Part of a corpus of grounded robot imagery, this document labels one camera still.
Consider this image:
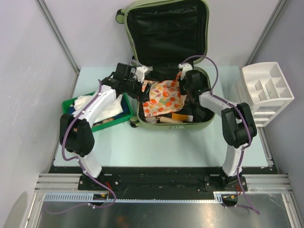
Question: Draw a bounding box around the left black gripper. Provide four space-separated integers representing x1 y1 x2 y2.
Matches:
123 73 151 103

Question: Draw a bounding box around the floral tulip print cloth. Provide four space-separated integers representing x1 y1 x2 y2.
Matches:
142 79 187 117

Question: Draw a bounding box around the navy blue cloth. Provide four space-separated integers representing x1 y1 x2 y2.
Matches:
67 97 129 119

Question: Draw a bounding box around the white cloth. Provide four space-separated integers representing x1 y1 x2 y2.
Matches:
73 95 123 122

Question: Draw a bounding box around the orange rabbit print cloth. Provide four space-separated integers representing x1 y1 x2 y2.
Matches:
94 118 115 125

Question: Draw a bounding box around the olive green hard-shell suitcase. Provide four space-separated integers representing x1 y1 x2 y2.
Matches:
116 0 215 130

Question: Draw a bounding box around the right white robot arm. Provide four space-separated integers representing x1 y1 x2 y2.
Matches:
176 70 257 190

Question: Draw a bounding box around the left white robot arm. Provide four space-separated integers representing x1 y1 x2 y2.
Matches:
59 63 152 190

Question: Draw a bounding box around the orange yellow tube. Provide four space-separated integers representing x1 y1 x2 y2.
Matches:
171 113 193 122

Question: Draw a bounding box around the green plastic tray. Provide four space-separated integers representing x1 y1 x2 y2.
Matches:
62 92 133 132

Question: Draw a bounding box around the white plastic drawer organizer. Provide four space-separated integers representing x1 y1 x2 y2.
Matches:
237 62 295 127

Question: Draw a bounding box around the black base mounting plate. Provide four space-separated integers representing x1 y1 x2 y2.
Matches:
49 166 275 200

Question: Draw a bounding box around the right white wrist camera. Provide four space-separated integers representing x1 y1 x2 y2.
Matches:
177 63 193 80

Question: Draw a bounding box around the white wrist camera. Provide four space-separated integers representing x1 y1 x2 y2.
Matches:
177 63 193 80
135 65 153 83

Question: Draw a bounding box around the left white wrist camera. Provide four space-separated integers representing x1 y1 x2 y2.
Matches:
135 65 153 83

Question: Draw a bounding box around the white slotted cable duct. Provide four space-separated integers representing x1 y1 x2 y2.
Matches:
44 191 240 204

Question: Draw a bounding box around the right aluminium frame post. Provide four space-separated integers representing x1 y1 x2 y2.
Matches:
245 0 290 66

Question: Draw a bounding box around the aluminium frame post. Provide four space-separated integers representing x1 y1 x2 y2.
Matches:
35 0 80 75
245 0 290 66

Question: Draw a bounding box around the left aluminium frame post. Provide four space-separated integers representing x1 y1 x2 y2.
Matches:
35 0 80 75

